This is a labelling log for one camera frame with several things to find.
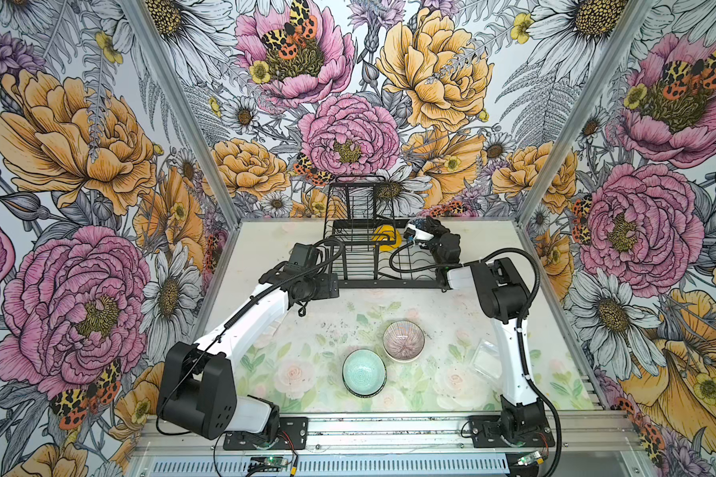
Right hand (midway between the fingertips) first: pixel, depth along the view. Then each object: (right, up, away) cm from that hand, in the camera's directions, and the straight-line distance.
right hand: (431, 220), depth 107 cm
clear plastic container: (+12, -42, -20) cm, 48 cm away
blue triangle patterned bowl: (-3, 0, +6) cm, 6 cm away
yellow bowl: (-17, -7, -25) cm, 31 cm away
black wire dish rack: (-24, -3, -13) cm, 28 cm away
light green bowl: (-23, -43, -27) cm, 56 cm away
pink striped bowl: (-12, -37, -20) cm, 43 cm away
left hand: (-36, -23, -20) cm, 47 cm away
